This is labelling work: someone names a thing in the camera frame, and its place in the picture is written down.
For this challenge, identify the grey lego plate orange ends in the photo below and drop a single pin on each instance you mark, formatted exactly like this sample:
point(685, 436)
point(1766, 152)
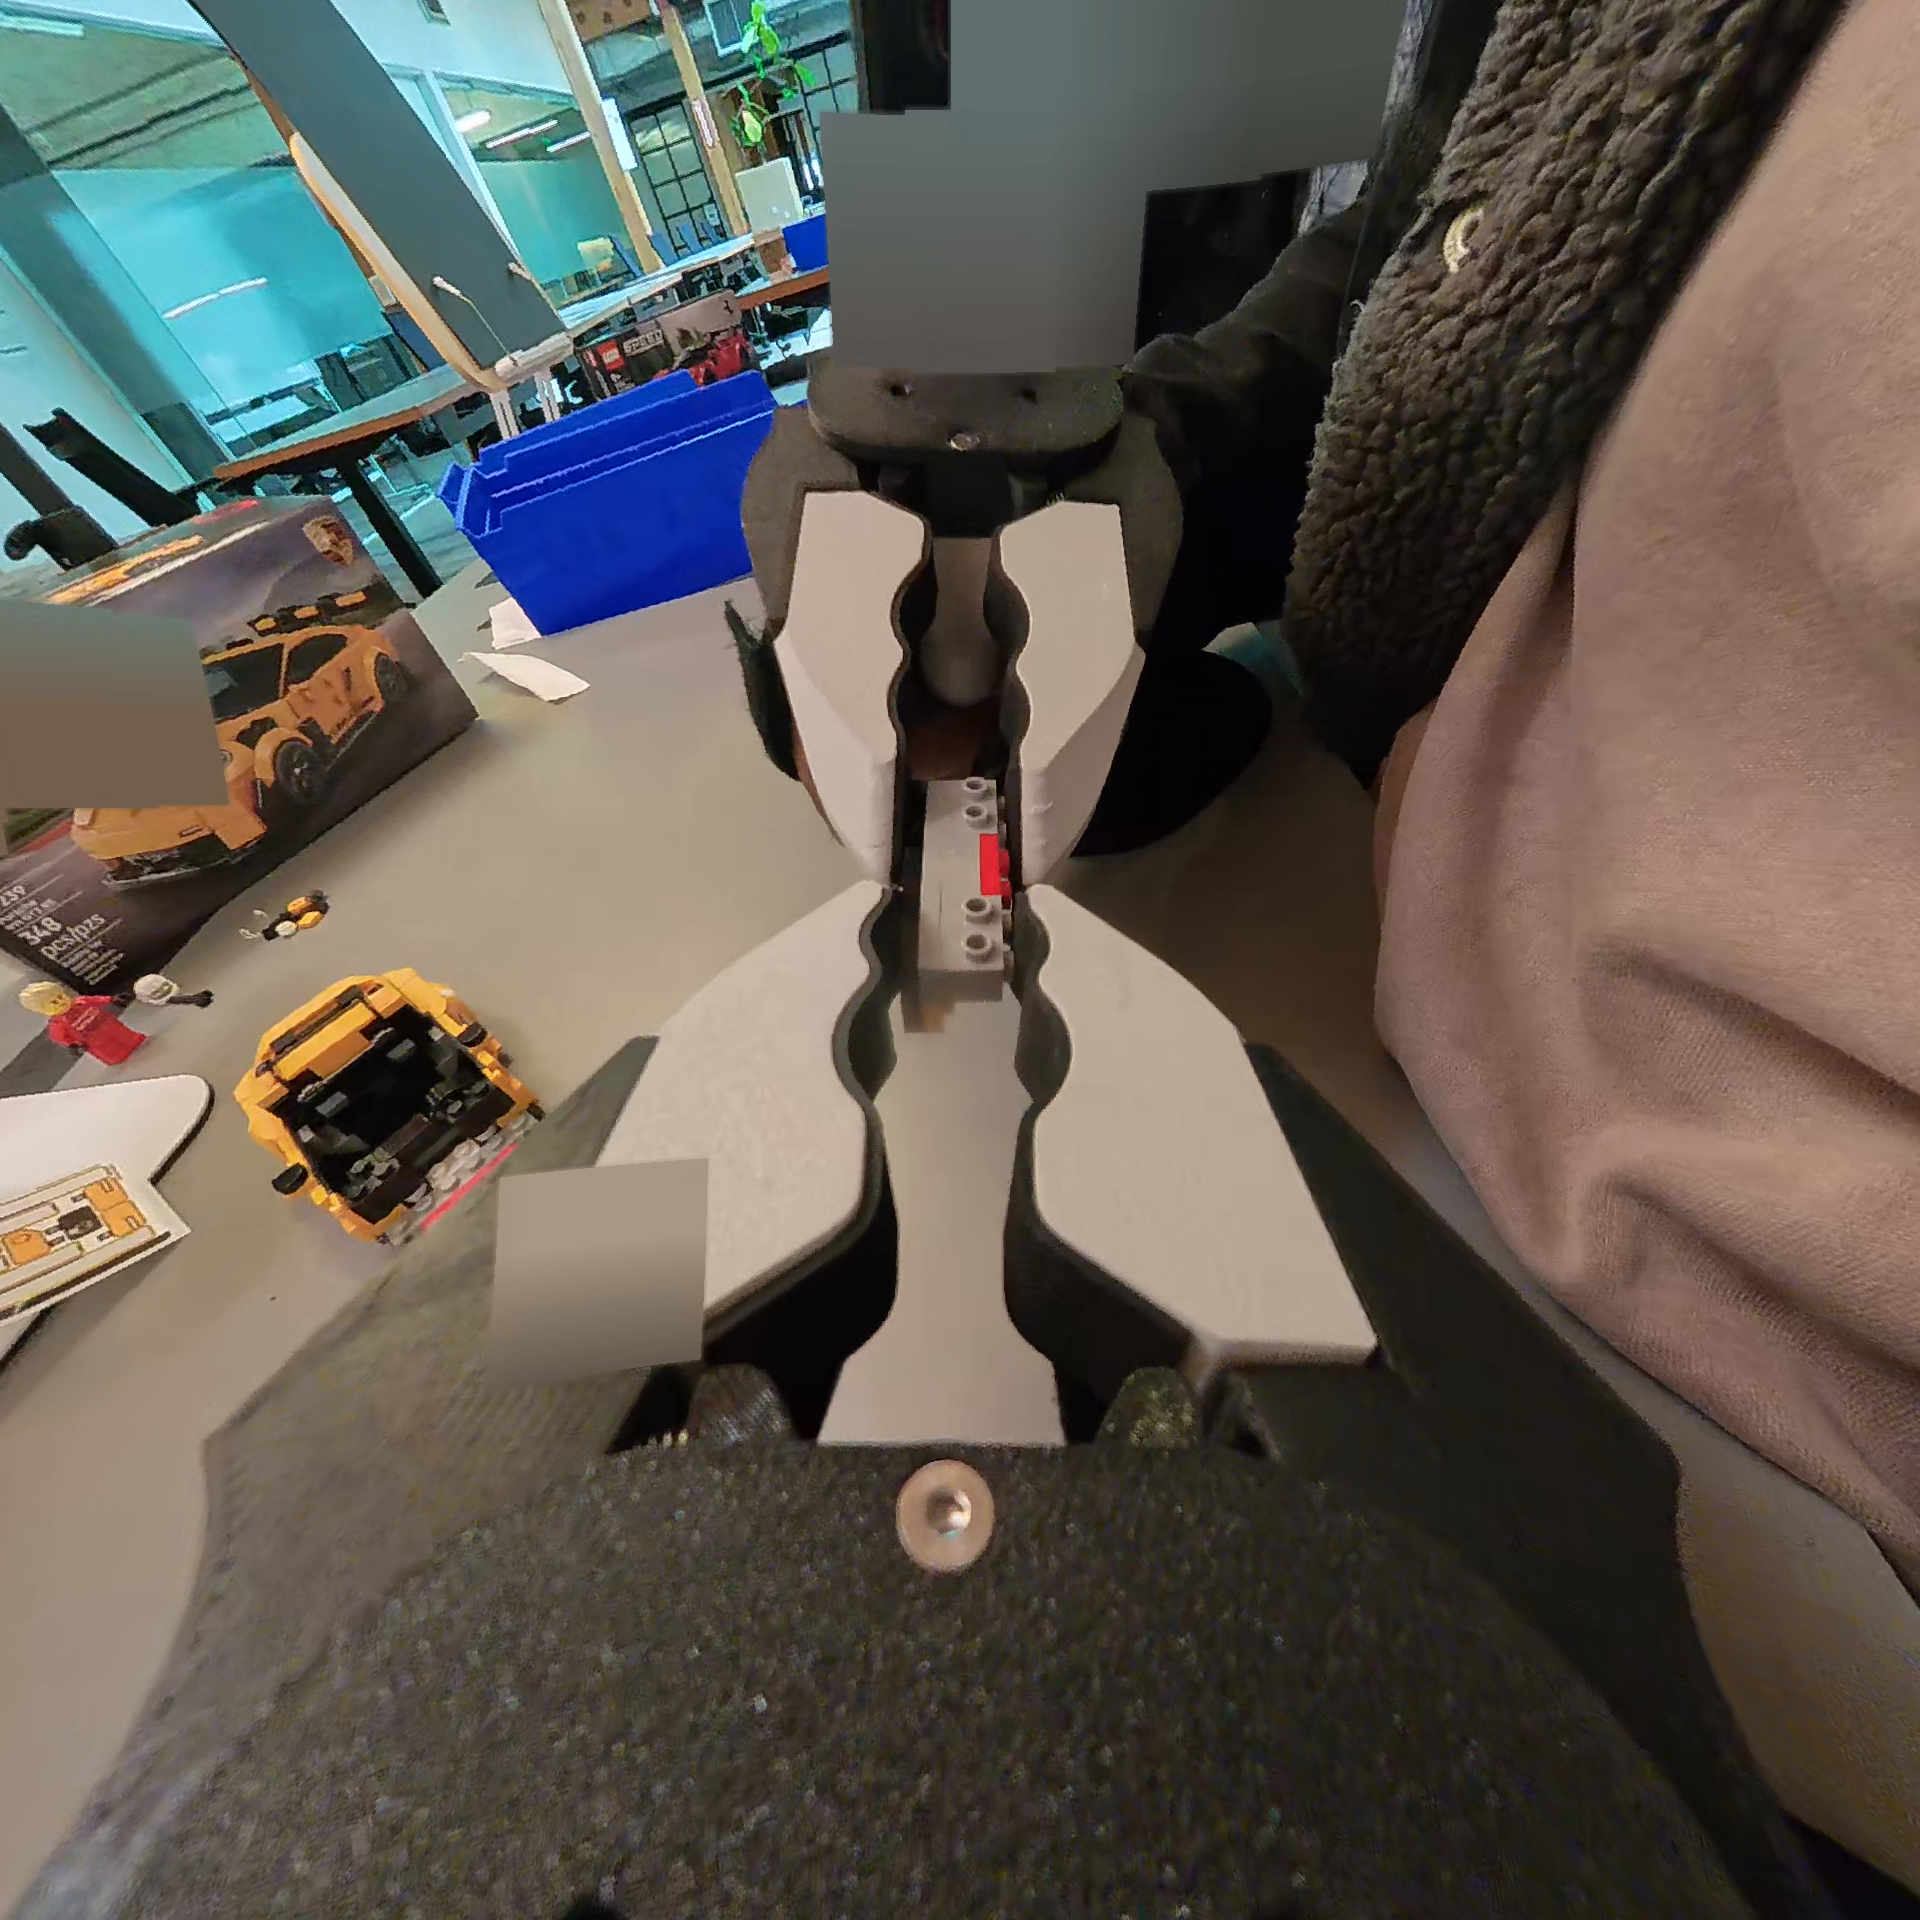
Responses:
point(943, 863)

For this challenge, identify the blue plastic bin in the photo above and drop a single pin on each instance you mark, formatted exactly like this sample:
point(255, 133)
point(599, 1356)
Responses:
point(458, 496)
point(632, 554)

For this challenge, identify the light grey lego bracket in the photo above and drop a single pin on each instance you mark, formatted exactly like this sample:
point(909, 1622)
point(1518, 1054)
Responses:
point(975, 976)

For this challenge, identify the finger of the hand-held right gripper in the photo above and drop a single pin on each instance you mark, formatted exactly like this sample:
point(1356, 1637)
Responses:
point(1079, 644)
point(841, 644)

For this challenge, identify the wooden office desk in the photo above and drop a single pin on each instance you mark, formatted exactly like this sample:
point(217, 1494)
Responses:
point(376, 421)

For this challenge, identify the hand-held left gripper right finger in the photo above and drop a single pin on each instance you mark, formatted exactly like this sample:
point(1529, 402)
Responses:
point(1185, 1185)

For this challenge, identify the torn white paper scrap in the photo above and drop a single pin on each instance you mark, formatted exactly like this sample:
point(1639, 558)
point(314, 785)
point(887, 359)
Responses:
point(533, 676)
point(511, 628)

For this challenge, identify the lego sticker sheet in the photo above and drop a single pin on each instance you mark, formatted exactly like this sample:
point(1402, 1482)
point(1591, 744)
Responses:
point(76, 1232)

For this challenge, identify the person's pink garment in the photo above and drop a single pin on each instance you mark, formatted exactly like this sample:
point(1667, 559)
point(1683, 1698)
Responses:
point(1725, 900)

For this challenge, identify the black quilted cushion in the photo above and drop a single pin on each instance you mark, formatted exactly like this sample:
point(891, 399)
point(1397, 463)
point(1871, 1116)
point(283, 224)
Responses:
point(1185, 766)

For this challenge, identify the pile of small lego pieces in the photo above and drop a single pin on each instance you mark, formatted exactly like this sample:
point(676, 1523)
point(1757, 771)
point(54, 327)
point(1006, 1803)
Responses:
point(292, 912)

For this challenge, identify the red lego brick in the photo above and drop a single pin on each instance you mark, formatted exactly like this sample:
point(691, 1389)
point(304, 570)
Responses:
point(992, 863)

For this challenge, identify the black office chair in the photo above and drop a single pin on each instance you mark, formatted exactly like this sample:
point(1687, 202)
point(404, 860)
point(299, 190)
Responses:
point(105, 465)

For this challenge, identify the yellow lego car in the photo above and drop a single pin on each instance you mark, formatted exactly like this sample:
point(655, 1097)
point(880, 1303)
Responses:
point(301, 1050)

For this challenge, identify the red lego minifigure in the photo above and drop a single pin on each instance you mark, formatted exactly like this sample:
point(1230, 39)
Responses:
point(91, 1027)

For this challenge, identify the white book stand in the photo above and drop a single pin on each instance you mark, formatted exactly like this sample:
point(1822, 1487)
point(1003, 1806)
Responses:
point(91, 1126)

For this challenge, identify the green potted plant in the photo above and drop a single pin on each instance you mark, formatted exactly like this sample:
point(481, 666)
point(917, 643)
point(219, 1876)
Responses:
point(758, 45)

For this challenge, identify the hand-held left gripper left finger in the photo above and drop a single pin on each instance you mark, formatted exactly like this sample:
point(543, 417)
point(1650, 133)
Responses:
point(749, 1096)

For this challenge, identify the person's right hand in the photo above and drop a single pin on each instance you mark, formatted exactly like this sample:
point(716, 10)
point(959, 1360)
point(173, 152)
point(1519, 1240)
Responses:
point(954, 738)

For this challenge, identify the black tilted board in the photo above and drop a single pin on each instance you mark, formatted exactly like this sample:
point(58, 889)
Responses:
point(376, 151)

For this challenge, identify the black lego set box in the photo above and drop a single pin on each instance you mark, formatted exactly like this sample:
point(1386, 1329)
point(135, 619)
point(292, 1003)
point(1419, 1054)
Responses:
point(345, 706)

